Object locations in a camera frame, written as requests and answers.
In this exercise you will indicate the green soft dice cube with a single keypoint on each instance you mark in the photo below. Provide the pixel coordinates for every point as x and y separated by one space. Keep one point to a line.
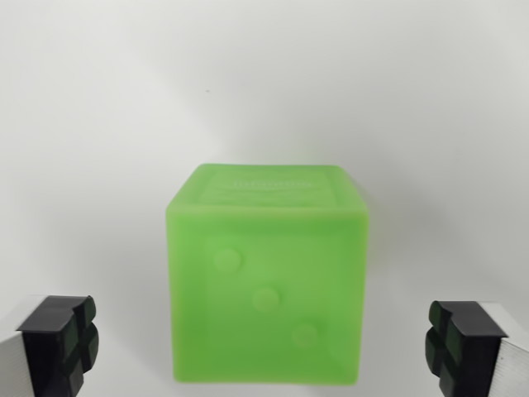
264 281

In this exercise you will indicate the black-padded silver gripper left finger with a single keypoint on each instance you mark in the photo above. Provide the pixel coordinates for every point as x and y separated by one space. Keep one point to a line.
45 351

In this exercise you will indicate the black-padded silver gripper right finger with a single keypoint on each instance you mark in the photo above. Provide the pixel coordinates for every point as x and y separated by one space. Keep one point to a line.
471 355

